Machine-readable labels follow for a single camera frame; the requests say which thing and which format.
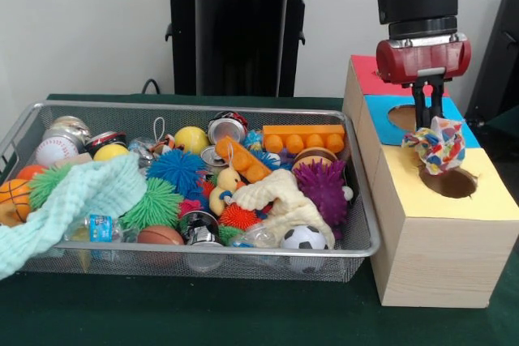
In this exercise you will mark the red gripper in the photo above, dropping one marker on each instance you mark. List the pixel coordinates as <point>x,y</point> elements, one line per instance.
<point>421,56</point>

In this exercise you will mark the colourful patterned cloth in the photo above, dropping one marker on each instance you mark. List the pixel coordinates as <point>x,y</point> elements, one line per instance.
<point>442,151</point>

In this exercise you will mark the mint green cloth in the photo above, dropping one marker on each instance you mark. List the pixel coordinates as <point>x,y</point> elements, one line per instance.
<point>81,196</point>

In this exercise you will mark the wooden box with three holes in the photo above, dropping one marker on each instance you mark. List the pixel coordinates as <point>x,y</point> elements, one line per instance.
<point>438,265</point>

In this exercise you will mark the silver mesh bin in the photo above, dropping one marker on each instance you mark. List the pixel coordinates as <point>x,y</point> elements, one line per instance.
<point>121,265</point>

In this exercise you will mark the black upright panel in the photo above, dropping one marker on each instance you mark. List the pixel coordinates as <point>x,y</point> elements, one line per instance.
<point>498,58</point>

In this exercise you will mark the long orange toy brick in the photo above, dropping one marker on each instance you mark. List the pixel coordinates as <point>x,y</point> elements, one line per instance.
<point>304,131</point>

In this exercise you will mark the purple spiky toy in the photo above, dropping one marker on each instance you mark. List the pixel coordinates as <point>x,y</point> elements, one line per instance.
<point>322,192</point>

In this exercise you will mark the cream yellow cloth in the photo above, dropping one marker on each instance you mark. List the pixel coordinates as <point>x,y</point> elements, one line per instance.
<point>284,196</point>

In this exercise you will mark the small soccer ball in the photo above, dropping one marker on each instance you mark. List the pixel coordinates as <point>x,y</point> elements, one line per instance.
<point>304,238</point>

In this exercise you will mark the short orange toy brick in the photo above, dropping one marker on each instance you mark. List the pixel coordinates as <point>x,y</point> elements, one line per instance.
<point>243,159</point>

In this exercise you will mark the yellow ball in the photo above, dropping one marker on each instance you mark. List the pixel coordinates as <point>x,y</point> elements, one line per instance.
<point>191,139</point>

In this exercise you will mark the blue spiky ball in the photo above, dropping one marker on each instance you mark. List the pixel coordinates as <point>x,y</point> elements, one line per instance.
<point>176,165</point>

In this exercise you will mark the green spiky ball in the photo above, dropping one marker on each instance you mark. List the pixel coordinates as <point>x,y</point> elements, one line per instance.
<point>152,204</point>

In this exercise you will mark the white baseball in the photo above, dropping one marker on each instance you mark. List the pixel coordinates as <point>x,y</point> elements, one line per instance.
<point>54,151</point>

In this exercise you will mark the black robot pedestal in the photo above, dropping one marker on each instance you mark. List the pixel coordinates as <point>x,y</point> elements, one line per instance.
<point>235,38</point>

